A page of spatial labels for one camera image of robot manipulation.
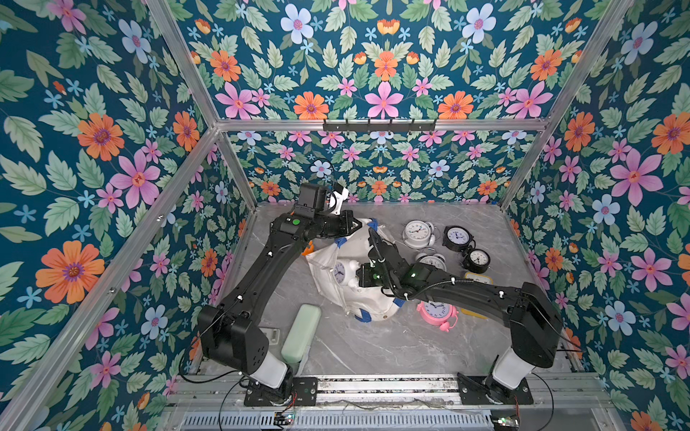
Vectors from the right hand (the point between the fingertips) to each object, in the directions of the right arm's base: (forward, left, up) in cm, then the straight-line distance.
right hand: (360, 265), depth 82 cm
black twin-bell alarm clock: (+22, -37, -13) cm, 45 cm away
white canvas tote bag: (-9, -2, -8) cm, 13 cm away
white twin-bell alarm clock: (+22, -22, -12) cm, 33 cm away
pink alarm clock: (-9, -25, -14) cm, 30 cm away
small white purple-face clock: (-3, +5, 0) cm, 5 cm away
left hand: (+5, -1, +14) cm, 15 cm away
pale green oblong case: (-17, +17, -11) cm, 27 cm away
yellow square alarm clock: (+4, -42, -14) cm, 44 cm away
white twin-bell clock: (+10, -27, -11) cm, 31 cm away
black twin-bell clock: (+12, -42, -13) cm, 45 cm away
